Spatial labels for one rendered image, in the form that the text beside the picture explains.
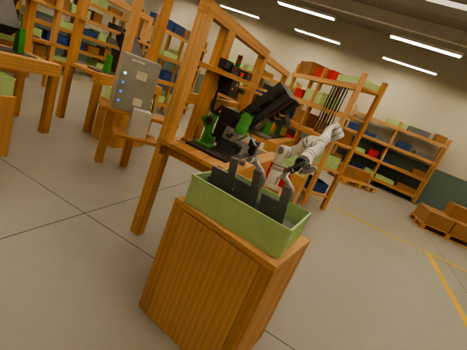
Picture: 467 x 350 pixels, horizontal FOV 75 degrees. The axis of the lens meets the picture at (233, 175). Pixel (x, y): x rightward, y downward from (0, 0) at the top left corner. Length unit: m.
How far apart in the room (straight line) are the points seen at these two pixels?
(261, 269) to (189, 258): 0.45
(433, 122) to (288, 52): 5.42
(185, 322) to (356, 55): 10.85
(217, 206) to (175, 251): 0.39
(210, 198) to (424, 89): 10.62
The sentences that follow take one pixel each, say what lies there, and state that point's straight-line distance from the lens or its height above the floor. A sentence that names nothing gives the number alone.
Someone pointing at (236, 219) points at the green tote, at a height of 0.86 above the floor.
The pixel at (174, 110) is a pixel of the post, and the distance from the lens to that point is 2.42.
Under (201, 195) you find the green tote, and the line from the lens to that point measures 1.66.
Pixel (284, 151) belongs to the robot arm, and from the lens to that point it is 2.24.
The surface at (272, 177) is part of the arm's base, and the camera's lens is 2.28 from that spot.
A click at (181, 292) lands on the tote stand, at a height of 0.31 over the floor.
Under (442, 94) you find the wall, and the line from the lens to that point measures 11.89.
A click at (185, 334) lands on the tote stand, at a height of 0.10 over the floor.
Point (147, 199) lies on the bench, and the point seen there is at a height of 0.35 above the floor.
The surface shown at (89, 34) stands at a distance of 10.59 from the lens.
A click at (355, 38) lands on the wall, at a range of 11.99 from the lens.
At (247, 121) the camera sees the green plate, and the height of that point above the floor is 1.21.
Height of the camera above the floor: 1.50
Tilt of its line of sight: 16 degrees down
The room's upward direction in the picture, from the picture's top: 22 degrees clockwise
